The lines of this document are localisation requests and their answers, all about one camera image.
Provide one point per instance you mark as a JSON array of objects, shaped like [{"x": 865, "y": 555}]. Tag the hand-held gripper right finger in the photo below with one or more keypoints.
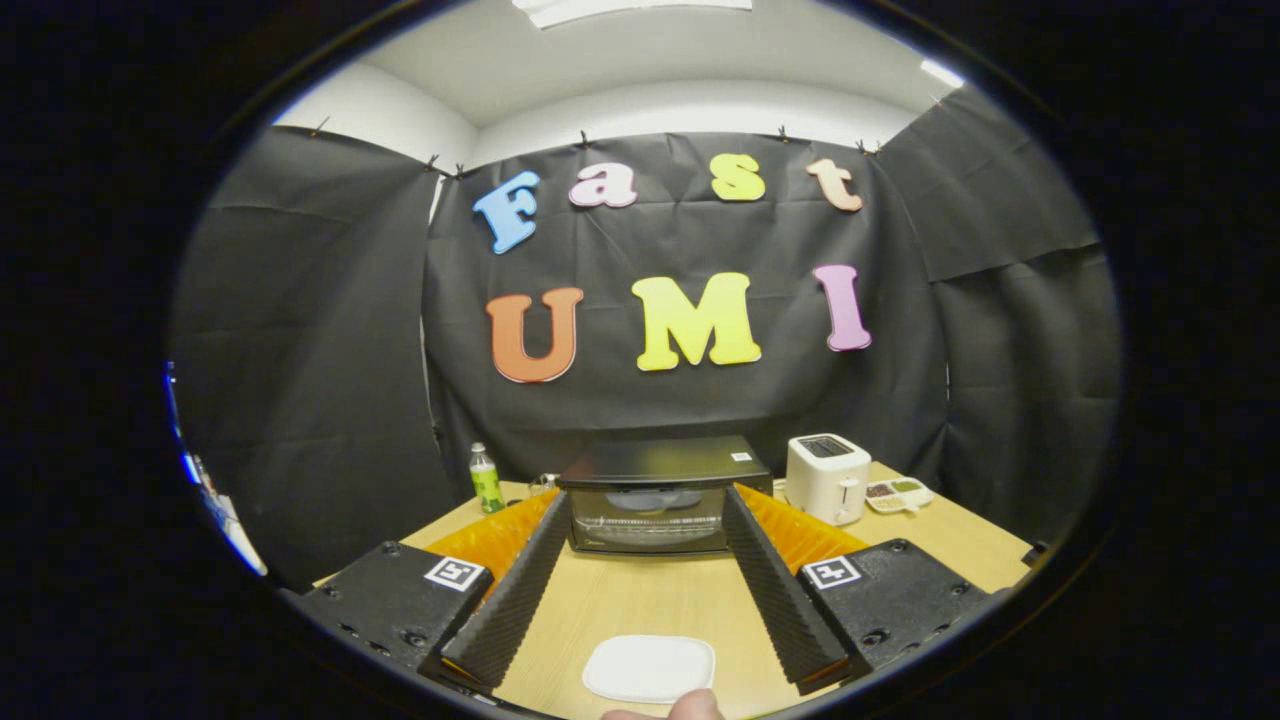
[{"x": 785, "y": 600}]

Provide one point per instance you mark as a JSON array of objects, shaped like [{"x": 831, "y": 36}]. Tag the black toaster oven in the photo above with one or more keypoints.
[{"x": 650, "y": 520}]

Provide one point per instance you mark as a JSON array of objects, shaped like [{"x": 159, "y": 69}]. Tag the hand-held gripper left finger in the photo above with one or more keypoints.
[{"x": 510, "y": 600}]

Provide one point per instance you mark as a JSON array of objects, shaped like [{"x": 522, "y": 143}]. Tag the small ceiling light panel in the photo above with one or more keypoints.
[{"x": 942, "y": 73}]

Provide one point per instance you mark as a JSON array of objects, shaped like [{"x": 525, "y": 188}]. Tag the white toaster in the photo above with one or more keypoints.
[{"x": 825, "y": 490}]

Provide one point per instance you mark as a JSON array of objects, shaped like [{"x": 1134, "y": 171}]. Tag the black backdrop cloth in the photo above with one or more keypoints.
[{"x": 330, "y": 350}]

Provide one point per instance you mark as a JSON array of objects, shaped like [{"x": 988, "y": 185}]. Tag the small clear glass jar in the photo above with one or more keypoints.
[{"x": 543, "y": 485}]

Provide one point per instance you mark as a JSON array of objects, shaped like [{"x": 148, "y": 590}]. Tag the white divided snack dish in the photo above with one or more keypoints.
[{"x": 900, "y": 495}]

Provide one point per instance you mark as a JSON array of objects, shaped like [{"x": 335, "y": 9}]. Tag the green label water bottle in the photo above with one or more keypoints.
[{"x": 487, "y": 490}]

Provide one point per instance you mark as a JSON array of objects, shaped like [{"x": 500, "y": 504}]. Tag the white plate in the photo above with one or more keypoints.
[{"x": 645, "y": 668}]

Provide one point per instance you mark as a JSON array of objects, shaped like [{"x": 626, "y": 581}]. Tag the large ceiling light panel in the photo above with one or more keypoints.
[{"x": 630, "y": 10}]

